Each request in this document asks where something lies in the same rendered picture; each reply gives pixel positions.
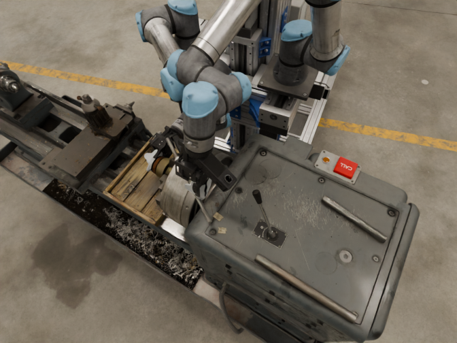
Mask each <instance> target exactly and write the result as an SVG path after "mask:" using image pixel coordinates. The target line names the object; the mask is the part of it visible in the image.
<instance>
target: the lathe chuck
mask: <svg viewBox="0 0 457 343"><path fill-rule="evenodd" d="M220 152H221V151H219V150H217V149H215V148H214V149H213V151H212V154H213V155H216V154H218V153H220ZM185 184H188V181H186V180H185V179H183V178H181V177H179V176H177V175H176V174H175V165H174V166H173V168H172V170H171V171H170V173H169V175H168V177H167V179H166V182H165V185H164V187H163V191H162V194H161V198H160V208H161V209H162V210H166V212H167V214H168V215H167V214H166V213H164V212H163V214H164V215H165V216H166V217H168V218H170V219H171V220H173V221H175V222H176V223H178V224H180V225H181V226H183V225H182V223H181V212H182V206H183V204H184V200H185V198H186V195H187V193H188V189H186V187H185Z"/></svg>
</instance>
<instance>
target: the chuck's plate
mask: <svg viewBox="0 0 457 343"><path fill-rule="evenodd" d="M214 156H215V157H216V158H217V159H218V160H219V161H220V162H221V163H222V164H223V165H224V166H225V167H226V168H227V169H228V168H229V166H230V164H231V163H232V162H233V158H232V157H231V156H229V155H227V154H225V153H223V152H220V153H218V154H216V155H214ZM198 209H199V204H198V202H197V200H196V198H195V196H194V194H193V193H191V192H190V191H188V193H187V195H186V198H185V200H184V204H183V206H182V212H181V223H182V225H183V227H185V228H187V226H188V225H189V224H190V222H191V221H192V219H193V218H194V216H195V215H196V214H197V212H198Z"/></svg>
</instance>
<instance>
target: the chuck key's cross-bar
mask: <svg viewBox="0 0 457 343"><path fill-rule="evenodd" d="M166 141H167V143H168V145H169V147H170V149H171V151H172V153H173V155H174V157H175V158H176V157H178V154H177V152H176V151H175V148H174V147H173V144H172V143H171V141H170V139H169V138H166ZM194 196H195V195H194ZM195 198H196V200H197V202H198V204H199V206H200V208H201V210H202V212H203V214H204V216H205V218H206V220H207V222H208V224H211V223H212V221H211V218H210V217H209V214H208V213H207V210H206V209H205V206H204V205H203V202H202V201H201V199H198V198H197V197H196V196H195Z"/></svg>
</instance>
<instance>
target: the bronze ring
mask: <svg viewBox="0 0 457 343"><path fill-rule="evenodd" d="M169 160H170V159H169V158H165V157H162V156H159V157H156V158H155V160H154V161H153V163H152V166H151V170H152V172H153V173H154V174H156V175H157V176H158V177H159V178H161V177H162V176H163V174H165V175H167V176H168V175H169V173H170V171H171V170H172V167H169Z"/></svg>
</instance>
